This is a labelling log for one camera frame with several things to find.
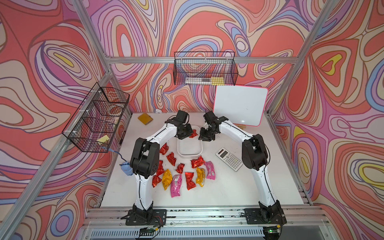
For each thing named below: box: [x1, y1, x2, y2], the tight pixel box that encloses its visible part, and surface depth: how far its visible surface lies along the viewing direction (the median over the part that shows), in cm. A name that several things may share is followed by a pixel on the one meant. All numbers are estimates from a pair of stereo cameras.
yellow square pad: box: [137, 112, 154, 126], surface depth 118 cm
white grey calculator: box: [215, 147, 244, 172], surface depth 95 cm
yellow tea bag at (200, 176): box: [196, 167, 205, 188], surface depth 84 cm
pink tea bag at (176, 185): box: [170, 174, 183, 198], surface depth 83 cm
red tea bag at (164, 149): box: [159, 142, 169, 155], surface depth 98 cm
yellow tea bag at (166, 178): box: [162, 169, 173, 191], surface depth 85 cm
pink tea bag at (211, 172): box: [204, 161, 216, 180], surface depth 87 cm
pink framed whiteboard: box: [213, 85, 269, 127], surface depth 103 cm
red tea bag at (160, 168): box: [157, 160, 165, 177], surface depth 90 cm
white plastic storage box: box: [177, 125, 203, 158], surface depth 98 cm
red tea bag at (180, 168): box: [176, 162, 185, 174], surface depth 89 cm
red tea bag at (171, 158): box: [166, 151, 177, 167], surface depth 95 cm
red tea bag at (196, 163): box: [190, 155, 205, 169], surface depth 92 cm
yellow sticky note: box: [96, 134, 110, 143], surface depth 73 cm
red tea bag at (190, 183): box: [185, 172, 197, 191], surface depth 85 cm
